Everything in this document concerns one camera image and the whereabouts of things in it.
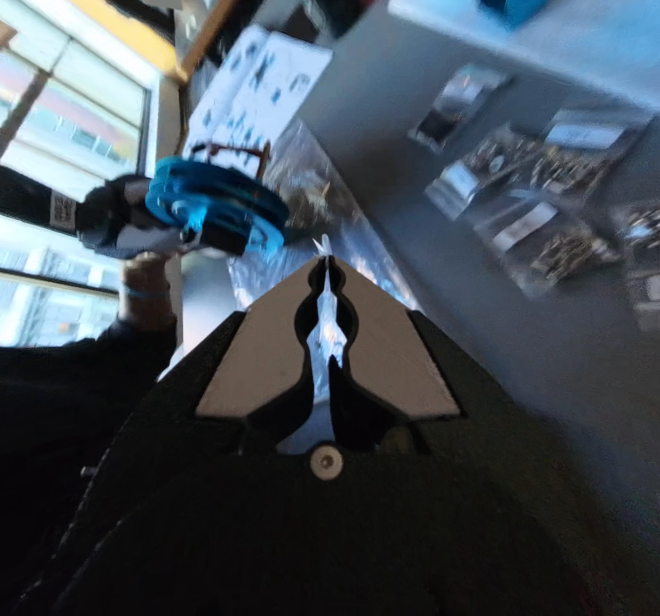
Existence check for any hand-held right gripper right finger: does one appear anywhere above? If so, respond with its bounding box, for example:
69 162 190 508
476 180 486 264
328 256 461 449

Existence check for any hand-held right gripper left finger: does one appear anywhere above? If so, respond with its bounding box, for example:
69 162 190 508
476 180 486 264
195 256 328 449

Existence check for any blue round servo base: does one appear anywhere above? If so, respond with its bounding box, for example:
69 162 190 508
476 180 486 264
145 141 289 257

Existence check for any clear plastic film strip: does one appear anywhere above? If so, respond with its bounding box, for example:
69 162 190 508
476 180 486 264
311 233 345 369

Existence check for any person's left hand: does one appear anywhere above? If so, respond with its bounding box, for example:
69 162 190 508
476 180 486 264
123 252 172 294

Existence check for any window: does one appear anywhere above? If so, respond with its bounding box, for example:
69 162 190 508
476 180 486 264
0 0 155 349

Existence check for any printed instruction sheet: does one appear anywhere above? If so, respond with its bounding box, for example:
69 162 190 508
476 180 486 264
182 24 334 174

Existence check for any clear plastic bag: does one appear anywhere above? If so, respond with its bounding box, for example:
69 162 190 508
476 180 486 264
226 120 419 406

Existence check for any long wooden table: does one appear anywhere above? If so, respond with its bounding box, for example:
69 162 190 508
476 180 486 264
179 0 270 76

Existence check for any person's dark clothing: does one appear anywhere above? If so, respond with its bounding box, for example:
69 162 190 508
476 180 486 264
0 317 179 616

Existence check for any pile of small screw bags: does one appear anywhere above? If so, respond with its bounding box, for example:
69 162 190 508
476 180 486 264
423 109 660 334

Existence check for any white foam sheet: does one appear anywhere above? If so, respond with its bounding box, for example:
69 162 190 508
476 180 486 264
388 0 660 112

